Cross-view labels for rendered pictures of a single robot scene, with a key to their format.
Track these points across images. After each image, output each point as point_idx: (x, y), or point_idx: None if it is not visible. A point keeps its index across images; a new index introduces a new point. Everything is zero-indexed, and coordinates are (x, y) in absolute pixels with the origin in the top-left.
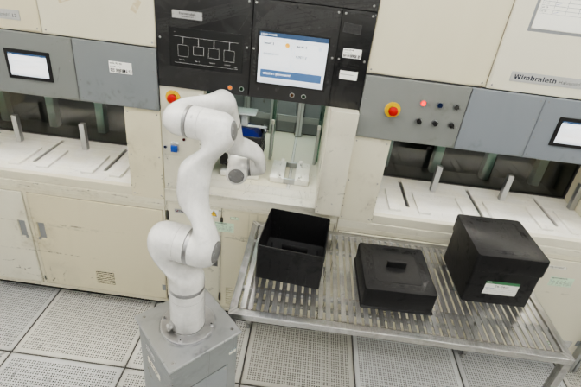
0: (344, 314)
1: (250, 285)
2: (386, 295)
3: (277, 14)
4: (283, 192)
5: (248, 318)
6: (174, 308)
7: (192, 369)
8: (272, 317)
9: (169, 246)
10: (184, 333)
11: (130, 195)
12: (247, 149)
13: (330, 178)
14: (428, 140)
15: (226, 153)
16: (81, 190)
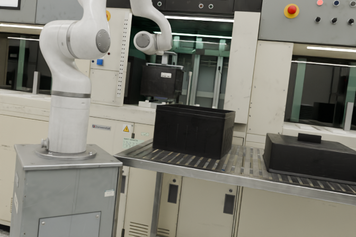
0: (248, 172)
1: (144, 149)
2: (297, 152)
3: None
4: None
5: (134, 162)
6: (51, 114)
7: (54, 185)
8: (161, 162)
9: (58, 28)
10: (57, 149)
11: None
12: (154, 10)
13: (236, 79)
14: (330, 39)
15: (145, 83)
16: (18, 107)
